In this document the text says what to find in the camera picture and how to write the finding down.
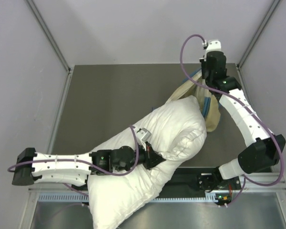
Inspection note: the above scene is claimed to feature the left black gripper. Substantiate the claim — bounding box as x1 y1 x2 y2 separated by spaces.
115 141 164 172

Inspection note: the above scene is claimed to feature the checkered blue beige white pillowcase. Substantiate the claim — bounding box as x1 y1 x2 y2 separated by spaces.
165 78 221 133

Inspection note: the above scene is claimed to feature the white pillow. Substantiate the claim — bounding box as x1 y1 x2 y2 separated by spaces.
88 96 207 229

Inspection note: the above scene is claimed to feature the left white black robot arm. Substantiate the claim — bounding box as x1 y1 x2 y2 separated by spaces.
8 142 165 189

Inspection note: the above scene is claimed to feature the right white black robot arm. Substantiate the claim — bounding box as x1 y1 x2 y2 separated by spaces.
200 51 286 189

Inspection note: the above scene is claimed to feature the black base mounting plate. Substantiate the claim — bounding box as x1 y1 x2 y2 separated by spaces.
69 166 241 194

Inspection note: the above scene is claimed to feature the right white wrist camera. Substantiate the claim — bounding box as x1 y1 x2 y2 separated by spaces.
202 40 222 58

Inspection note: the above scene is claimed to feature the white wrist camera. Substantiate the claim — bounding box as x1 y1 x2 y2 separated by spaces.
202 40 222 58
136 128 152 145

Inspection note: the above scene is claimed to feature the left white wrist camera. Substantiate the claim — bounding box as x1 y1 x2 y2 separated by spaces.
136 128 152 145

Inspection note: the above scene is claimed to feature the right aluminium frame post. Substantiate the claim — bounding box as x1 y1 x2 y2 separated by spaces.
237 0 283 70

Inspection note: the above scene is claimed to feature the aluminium frame post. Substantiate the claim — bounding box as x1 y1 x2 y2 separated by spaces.
26 0 72 72
237 0 283 70

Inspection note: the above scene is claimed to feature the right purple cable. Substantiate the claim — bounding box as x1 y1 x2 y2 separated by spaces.
180 34 286 208

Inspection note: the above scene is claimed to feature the purple cable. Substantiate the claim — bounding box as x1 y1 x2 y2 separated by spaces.
180 34 286 208
7 125 140 198

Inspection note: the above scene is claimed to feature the grey slotted cable duct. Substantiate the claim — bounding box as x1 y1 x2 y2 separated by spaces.
38 192 232 203

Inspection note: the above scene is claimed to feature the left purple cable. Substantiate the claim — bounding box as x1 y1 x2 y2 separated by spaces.
7 125 140 198

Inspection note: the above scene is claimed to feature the left aluminium frame post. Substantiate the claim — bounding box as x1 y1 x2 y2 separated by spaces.
26 0 72 72

